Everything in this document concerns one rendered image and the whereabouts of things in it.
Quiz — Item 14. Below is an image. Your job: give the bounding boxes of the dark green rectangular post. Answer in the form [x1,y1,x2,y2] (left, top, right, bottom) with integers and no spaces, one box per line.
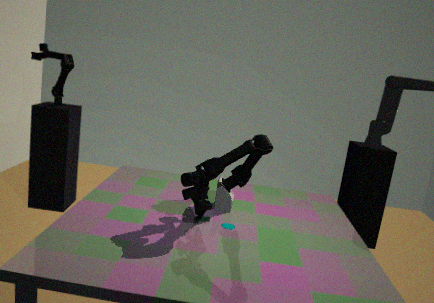
[194,216,210,222]

